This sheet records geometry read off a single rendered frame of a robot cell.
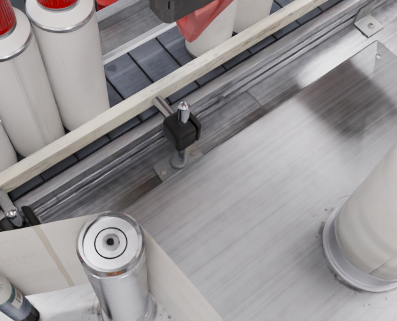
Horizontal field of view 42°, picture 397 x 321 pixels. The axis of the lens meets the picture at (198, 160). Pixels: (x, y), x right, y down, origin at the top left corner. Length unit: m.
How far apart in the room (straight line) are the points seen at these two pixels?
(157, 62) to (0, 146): 0.20
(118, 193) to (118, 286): 0.26
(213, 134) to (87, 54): 0.21
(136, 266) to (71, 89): 0.22
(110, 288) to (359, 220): 0.21
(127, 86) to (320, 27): 0.25
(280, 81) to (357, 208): 0.26
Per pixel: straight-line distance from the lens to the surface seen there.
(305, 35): 0.64
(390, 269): 0.45
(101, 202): 0.55
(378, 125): 0.59
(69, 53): 0.42
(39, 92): 0.44
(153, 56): 0.59
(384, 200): 0.38
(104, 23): 0.52
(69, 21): 0.40
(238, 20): 0.59
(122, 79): 0.57
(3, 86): 0.42
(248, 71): 0.59
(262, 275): 0.48
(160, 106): 0.51
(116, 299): 0.34
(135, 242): 0.29
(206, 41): 0.56
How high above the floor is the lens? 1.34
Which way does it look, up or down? 63 degrees down
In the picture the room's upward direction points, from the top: 9 degrees clockwise
